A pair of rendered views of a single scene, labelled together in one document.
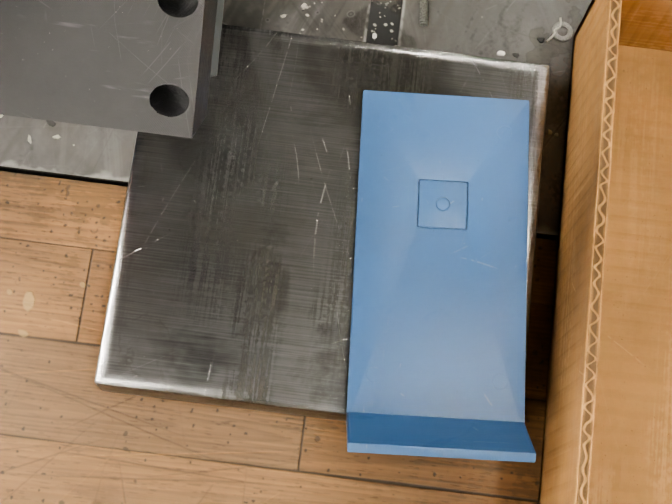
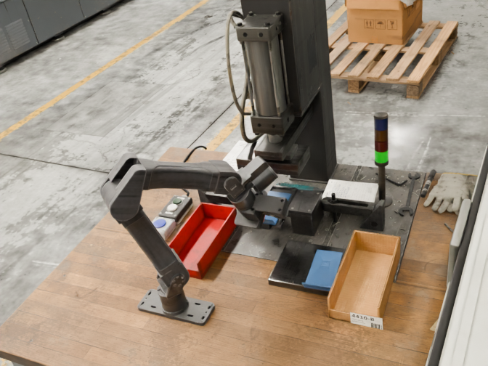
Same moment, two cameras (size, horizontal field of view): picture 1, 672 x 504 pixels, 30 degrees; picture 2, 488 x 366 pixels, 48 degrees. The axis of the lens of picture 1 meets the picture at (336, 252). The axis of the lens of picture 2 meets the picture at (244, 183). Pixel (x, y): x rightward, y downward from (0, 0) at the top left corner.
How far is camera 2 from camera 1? 107 cm
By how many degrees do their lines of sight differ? 44
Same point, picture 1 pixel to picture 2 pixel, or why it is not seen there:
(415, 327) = (317, 276)
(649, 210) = (362, 270)
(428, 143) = (325, 255)
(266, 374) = (293, 280)
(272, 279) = (297, 270)
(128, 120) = (275, 212)
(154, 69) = (279, 207)
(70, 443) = (262, 290)
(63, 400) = (262, 285)
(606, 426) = (347, 295)
